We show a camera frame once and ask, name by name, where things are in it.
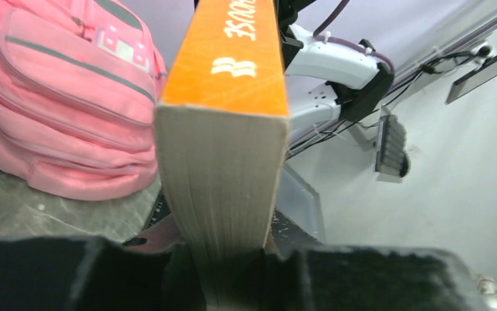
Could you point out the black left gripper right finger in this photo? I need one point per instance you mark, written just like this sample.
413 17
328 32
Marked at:
287 240

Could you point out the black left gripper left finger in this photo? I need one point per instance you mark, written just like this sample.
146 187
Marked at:
162 237

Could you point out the orange treehouse book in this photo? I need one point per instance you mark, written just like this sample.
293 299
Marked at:
222 127

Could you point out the pink student backpack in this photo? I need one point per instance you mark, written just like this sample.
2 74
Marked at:
78 84

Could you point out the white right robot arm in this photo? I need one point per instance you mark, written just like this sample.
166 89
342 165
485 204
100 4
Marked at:
355 76

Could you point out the small grey ribbed device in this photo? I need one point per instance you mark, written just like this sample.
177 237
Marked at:
391 163

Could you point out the aluminium frame rail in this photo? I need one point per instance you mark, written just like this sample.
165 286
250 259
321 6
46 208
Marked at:
464 28

